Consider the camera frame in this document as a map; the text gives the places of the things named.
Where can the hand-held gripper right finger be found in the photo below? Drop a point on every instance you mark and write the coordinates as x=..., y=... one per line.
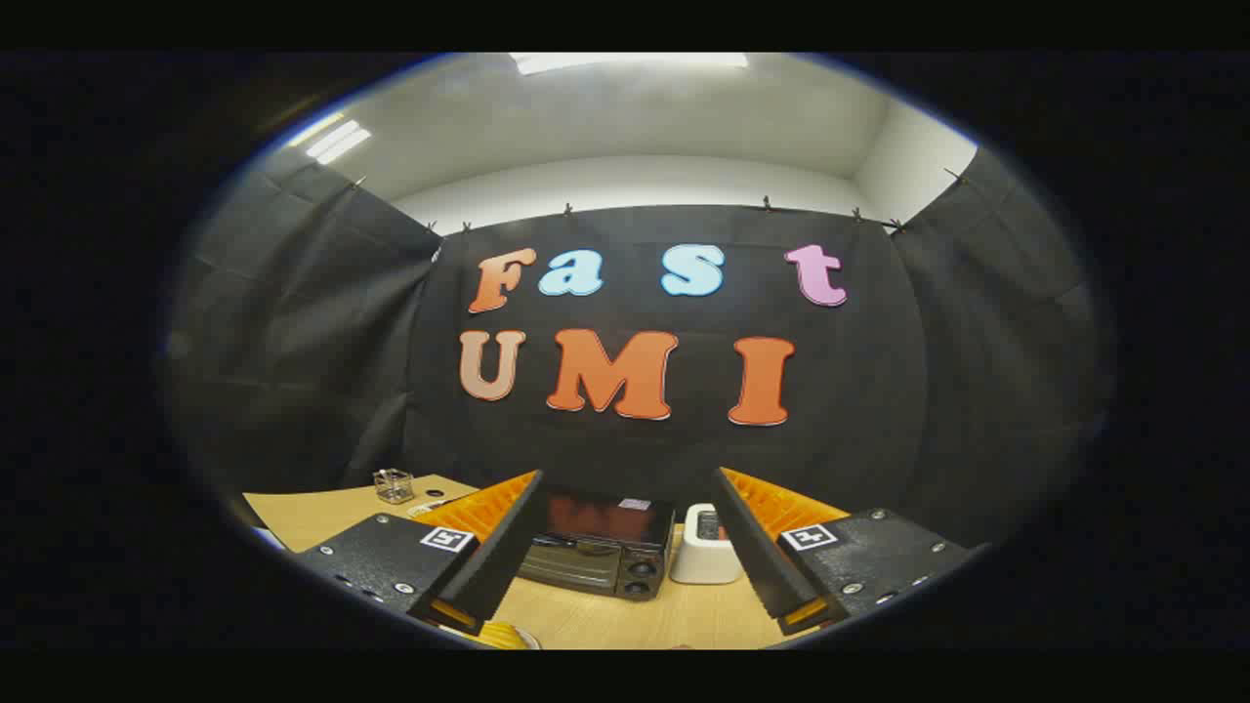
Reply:
x=747, y=547

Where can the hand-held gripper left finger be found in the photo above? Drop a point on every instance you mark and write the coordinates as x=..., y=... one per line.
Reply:
x=508, y=547

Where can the yellow croissant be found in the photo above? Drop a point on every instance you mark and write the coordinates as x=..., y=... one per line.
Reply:
x=500, y=637

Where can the black toaster oven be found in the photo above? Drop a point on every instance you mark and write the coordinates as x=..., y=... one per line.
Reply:
x=605, y=552

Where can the white bread toaster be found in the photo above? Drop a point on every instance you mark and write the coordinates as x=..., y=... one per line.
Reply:
x=698, y=561

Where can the white power strip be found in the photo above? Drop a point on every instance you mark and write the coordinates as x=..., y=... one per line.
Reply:
x=426, y=509

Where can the white plate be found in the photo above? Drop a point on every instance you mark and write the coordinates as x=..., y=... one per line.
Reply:
x=528, y=640

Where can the black backdrop cloth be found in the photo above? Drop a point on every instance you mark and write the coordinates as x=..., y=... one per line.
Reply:
x=859, y=391

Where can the white paper sheet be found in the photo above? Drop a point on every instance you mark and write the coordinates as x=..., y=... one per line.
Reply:
x=266, y=537

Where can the small ceiling light panel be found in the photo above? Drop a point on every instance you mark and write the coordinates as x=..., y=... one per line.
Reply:
x=334, y=142

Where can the long ceiling light panel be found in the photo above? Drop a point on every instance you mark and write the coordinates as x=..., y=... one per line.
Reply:
x=625, y=62

